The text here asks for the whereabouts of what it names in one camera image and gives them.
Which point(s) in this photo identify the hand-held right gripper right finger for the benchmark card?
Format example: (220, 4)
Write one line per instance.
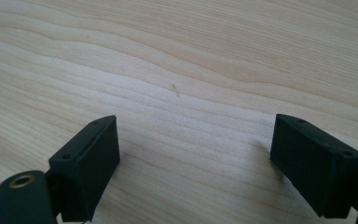
(310, 161)

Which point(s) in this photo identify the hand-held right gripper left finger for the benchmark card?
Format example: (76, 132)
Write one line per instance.
(85, 168)

